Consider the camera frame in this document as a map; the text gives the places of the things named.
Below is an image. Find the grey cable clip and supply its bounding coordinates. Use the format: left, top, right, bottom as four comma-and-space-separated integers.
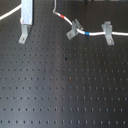
66, 19, 83, 40
101, 21, 114, 45

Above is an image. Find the grey cable clip right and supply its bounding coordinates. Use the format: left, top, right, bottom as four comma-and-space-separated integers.
101, 21, 114, 45

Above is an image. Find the white cable at left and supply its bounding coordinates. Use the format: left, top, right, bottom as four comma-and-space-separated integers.
0, 4, 23, 21

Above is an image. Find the grey cable clip left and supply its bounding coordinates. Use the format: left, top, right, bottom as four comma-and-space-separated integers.
66, 19, 83, 40

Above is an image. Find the white cable with coloured marks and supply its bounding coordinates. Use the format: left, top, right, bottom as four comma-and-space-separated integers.
52, 0, 128, 37

